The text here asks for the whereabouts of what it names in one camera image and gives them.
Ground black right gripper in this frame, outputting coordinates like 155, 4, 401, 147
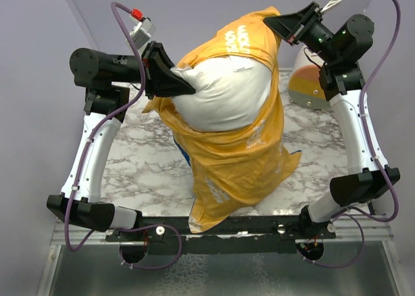
265, 1, 340, 64

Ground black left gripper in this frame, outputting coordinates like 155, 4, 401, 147
109, 40, 197, 100

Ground white pillow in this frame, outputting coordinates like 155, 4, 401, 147
171, 55, 272, 132

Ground blue and yellow Mickey pillowcase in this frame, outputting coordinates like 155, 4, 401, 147
144, 6, 301, 234

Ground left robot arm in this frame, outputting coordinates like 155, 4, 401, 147
47, 41, 195, 241

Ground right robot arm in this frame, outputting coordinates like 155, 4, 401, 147
263, 2, 400, 238

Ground white care label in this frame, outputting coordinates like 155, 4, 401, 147
230, 57, 253, 72

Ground white cylindrical drawer box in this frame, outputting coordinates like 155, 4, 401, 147
287, 45, 330, 110

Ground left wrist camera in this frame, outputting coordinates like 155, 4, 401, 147
130, 8, 156, 49

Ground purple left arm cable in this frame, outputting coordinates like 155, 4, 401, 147
64, 2, 182, 271

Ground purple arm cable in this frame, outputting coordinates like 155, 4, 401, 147
301, 0, 403, 268
64, 2, 182, 271

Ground aluminium rail frame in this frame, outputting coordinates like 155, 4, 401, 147
51, 213, 394, 246

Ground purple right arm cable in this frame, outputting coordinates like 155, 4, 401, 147
301, 0, 403, 268

